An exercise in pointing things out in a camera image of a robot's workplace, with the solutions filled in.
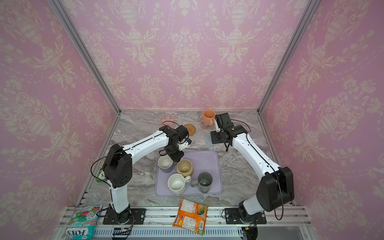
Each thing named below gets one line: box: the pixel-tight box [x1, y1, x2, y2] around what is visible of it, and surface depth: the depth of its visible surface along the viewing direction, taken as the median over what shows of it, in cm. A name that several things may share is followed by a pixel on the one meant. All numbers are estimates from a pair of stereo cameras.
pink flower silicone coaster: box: [158, 114, 178, 129], surface depth 119 cm
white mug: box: [167, 173, 192, 195], surface depth 80 cm
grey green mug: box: [197, 172, 213, 194], surface depth 79 cm
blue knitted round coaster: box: [204, 134, 215, 146], surface depth 105 cm
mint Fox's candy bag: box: [66, 204, 103, 240], surface depth 72 cm
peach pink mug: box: [202, 109, 216, 127], surface depth 109 cm
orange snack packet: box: [172, 196, 209, 236], surface depth 74 cm
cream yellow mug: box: [176, 159, 194, 178], surface depth 85 cm
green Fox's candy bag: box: [96, 168, 108, 182], surface depth 88 cm
